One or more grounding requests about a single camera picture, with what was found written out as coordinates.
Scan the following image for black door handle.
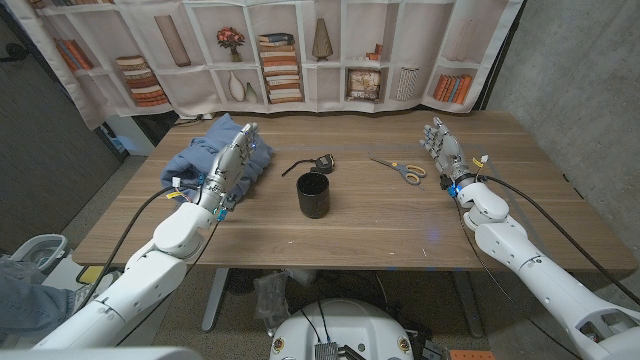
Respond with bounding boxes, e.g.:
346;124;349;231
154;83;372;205
0;42;29;64

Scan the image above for grey metal table leg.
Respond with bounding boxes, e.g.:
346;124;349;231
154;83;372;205
201;268;230;333
452;269;485;339

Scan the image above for white cabinet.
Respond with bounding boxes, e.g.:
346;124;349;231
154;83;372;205
102;114;156;157

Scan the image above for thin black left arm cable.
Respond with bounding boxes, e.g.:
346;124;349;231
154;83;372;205
113;219;221;347

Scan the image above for black cup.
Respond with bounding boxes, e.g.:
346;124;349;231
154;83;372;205
295;171;331;220

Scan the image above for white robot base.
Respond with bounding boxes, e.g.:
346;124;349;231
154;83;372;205
268;298;416;360

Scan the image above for person's leg in jeans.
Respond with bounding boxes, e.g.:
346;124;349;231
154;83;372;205
0;259;76;341

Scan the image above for scissors with yellow grey handles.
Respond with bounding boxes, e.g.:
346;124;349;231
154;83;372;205
368;156;428;187

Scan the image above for printed bookshelf backdrop cloth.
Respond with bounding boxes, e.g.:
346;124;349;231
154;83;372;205
4;0;525;131

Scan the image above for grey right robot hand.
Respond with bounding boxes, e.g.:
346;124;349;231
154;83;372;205
419;116;476;190

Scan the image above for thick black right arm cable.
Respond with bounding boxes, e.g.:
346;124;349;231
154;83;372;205
479;173;640;306

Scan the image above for blue hoodie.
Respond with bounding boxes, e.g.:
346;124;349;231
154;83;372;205
159;112;275;204

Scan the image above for black tape measure with strap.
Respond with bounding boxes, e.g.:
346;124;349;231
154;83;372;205
280;153;336;178

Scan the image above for clear plastic bag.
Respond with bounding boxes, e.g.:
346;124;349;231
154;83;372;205
252;272;292;321

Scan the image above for yellow black foot pedal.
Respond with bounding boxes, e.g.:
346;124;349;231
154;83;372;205
77;264;106;285

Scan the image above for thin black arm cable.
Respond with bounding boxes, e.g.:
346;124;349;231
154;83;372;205
451;195;584;360
113;219;221;347

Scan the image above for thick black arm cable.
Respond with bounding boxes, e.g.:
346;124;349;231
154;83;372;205
479;173;640;306
77;183;204;311

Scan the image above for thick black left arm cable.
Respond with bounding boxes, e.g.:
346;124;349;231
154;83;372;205
77;183;204;311

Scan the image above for white robot chest cover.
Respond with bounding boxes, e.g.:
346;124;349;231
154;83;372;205
0;346;204;360

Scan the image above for white grey round bin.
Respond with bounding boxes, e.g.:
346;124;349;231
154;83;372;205
9;233;69;275

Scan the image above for grey white sneaker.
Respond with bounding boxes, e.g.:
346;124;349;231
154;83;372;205
74;272;121;311

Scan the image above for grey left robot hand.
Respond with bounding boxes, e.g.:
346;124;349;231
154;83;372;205
198;121;261;214

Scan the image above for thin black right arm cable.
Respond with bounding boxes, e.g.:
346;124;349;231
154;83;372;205
451;195;584;360

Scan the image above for orange box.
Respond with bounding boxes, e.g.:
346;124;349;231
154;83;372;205
449;349;499;360

